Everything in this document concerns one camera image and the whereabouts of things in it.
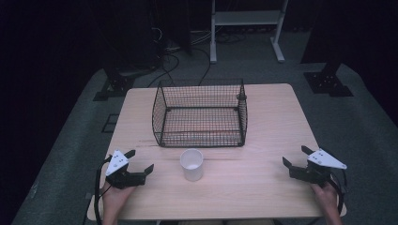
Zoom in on person's left hand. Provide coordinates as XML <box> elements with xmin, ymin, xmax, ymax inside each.
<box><xmin>101</xmin><ymin>186</ymin><xmax>136</xmax><ymax>218</ymax></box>

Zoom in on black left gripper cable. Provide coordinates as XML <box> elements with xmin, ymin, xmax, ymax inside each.
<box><xmin>93</xmin><ymin>155</ymin><xmax>113</xmax><ymax>225</ymax></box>

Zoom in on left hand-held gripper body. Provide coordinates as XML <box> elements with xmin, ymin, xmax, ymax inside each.
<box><xmin>104</xmin><ymin>149</ymin><xmax>146</xmax><ymax>190</ymax></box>

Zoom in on black wire mesh basket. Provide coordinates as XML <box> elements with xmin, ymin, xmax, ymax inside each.
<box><xmin>151</xmin><ymin>78</ymin><xmax>249</xmax><ymax>149</ymax></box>

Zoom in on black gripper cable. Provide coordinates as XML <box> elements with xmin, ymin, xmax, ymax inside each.
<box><xmin>329</xmin><ymin>169</ymin><xmax>349</xmax><ymax>217</ymax></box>
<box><xmin>93</xmin><ymin>155</ymin><xmax>113</xmax><ymax>225</ymax></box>

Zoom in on person's right hand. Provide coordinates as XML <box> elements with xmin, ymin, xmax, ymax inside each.
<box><xmin>311</xmin><ymin>182</ymin><xmax>340</xmax><ymax>214</ymax></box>

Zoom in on black stand base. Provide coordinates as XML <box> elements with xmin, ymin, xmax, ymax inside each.
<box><xmin>302</xmin><ymin>62</ymin><xmax>355</xmax><ymax>98</ymax></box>
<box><xmin>92</xmin><ymin>60</ymin><xmax>136</xmax><ymax>102</ymax></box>

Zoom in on black floor cables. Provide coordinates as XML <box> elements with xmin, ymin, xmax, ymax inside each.
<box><xmin>145</xmin><ymin>26</ymin><xmax>248</xmax><ymax>89</ymax></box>

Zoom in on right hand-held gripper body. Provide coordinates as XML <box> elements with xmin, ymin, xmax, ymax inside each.
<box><xmin>288</xmin><ymin>148</ymin><xmax>348</xmax><ymax>188</ymax></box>

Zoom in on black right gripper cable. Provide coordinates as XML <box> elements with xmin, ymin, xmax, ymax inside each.
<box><xmin>329</xmin><ymin>169</ymin><xmax>349</xmax><ymax>217</ymax></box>

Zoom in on white cup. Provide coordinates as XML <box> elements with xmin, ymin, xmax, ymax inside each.
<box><xmin>179</xmin><ymin>148</ymin><xmax>205</xmax><ymax>183</ymax></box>

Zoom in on white metal stand frame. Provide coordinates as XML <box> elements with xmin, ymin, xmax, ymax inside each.
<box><xmin>209</xmin><ymin>0</ymin><xmax>289</xmax><ymax>65</ymax></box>

